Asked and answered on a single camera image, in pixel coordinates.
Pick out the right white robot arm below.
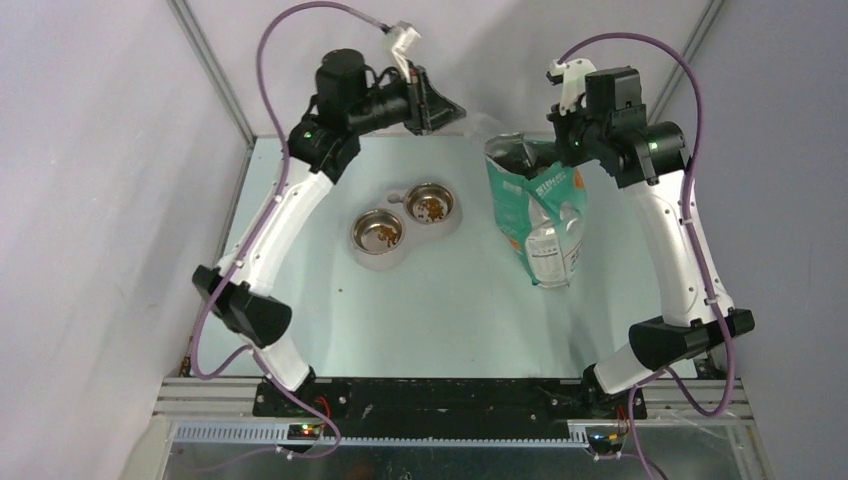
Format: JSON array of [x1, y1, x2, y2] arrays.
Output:
[[547, 59, 755, 418]]

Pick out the brown kibble in left bowl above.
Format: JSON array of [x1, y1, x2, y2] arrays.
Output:
[[375, 225, 402, 248]]

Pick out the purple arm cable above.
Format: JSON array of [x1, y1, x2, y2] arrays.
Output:
[[189, 1, 392, 462], [557, 33, 738, 480]]

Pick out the controller board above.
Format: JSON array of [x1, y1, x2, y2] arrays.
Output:
[[587, 433, 627, 460], [286, 423, 323, 441]]

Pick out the aluminium frame rail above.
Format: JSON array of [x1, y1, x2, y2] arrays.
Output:
[[154, 377, 754, 448]]

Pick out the left steel bowl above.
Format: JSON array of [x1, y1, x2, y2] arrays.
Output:
[[351, 209, 404, 255]]

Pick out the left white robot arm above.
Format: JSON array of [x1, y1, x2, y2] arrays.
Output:
[[192, 49, 467, 417]]

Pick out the grey double bowl stand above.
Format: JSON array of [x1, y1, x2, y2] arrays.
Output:
[[349, 182, 462, 271]]

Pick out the teal pet food bag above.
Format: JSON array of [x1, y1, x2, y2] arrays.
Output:
[[483, 133, 587, 288]]

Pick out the right controller board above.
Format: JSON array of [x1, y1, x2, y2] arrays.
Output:
[[587, 433, 627, 460]]

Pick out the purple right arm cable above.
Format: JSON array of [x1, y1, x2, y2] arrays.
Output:
[[557, 33, 738, 480]]

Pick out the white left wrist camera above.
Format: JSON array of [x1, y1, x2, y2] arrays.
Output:
[[382, 21, 421, 83]]

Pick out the steel bowl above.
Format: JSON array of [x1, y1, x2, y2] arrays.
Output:
[[403, 182, 456, 225], [351, 209, 404, 255]]

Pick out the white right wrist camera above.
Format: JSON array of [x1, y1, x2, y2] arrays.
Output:
[[547, 58, 596, 116]]

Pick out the brown kibble in bowl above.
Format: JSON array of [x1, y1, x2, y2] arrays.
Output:
[[415, 198, 445, 223], [375, 225, 402, 248]]

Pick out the brown kibble in right bowl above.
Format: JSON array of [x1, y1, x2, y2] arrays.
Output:
[[415, 198, 445, 223]]

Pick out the right steel bowl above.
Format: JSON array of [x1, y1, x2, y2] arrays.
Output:
[[403, 182, 456, 225]]

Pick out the clear plastic scoop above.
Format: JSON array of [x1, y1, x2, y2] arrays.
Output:
[[461, 112, 513, 145]]

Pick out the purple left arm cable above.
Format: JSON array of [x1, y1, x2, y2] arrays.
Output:
[[189, 1, 392, 462]]

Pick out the left controller board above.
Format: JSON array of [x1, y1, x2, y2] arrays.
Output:
[[286, 423, 323, 441]]

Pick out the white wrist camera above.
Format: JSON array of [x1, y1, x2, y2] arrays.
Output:
[[547, 58, 596, 116], [382, 21, 421, 83]]

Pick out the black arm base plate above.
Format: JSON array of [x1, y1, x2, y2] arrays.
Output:
[[252, 377, 647, 441]]

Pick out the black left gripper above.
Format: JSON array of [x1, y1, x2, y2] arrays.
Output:
[[345, 59, 463, 135]]

